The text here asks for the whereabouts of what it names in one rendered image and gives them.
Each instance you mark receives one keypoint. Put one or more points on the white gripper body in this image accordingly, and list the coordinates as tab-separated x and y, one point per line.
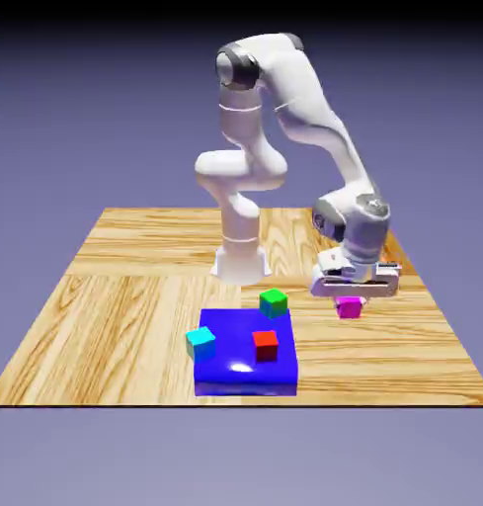
353	286

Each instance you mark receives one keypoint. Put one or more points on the small magenta cube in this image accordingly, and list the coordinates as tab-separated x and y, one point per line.
349	308

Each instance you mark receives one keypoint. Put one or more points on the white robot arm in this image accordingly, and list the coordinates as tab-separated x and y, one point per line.
241	130

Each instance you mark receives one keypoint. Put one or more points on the small green cube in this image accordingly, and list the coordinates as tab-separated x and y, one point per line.
273	303

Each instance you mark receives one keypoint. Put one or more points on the small red cube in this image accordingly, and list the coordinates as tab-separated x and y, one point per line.
266	345

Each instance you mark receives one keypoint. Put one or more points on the small cyan cube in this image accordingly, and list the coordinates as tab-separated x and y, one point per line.
201	343

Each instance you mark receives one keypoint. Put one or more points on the large blue box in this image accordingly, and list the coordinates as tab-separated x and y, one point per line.
245	355

